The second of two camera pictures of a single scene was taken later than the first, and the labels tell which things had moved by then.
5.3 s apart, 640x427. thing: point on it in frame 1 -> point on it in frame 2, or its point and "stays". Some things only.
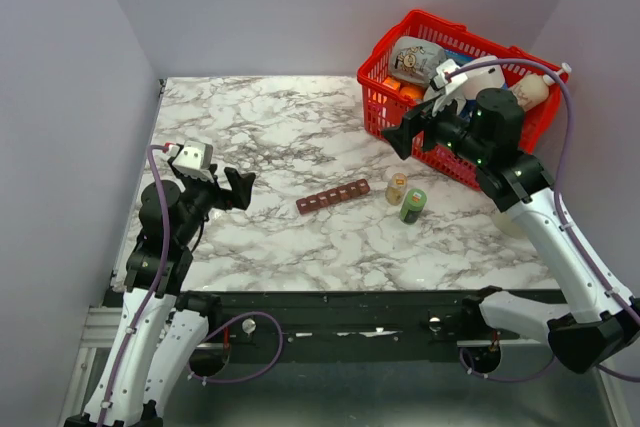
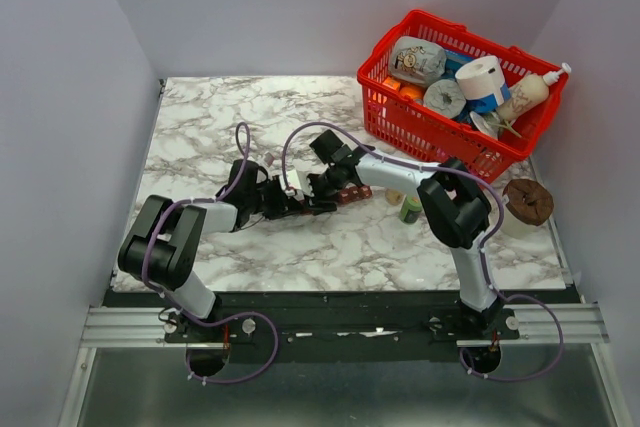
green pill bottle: x=413 y=207 stays
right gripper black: x=421 y=118 -> x=326 y=205
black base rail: x=322 y=326 stays
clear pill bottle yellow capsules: x=394 y=192 stays
